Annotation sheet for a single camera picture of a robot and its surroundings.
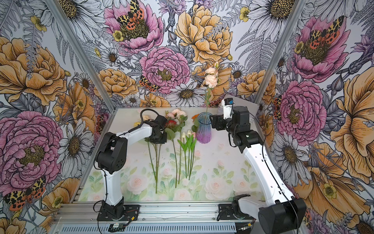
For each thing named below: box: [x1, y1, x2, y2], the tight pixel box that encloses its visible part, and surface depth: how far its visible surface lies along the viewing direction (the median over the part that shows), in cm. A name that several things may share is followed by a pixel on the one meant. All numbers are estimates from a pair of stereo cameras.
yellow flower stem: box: [147, 138, 163, 194], surface depth 96 cm
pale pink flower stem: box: [204, 61, 219, 115], surface depth 81 cm
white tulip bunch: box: [176, 129, 198, 181], surface depth 101 cm
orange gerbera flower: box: [190, 113, 200, 133], surface depth 110 cm
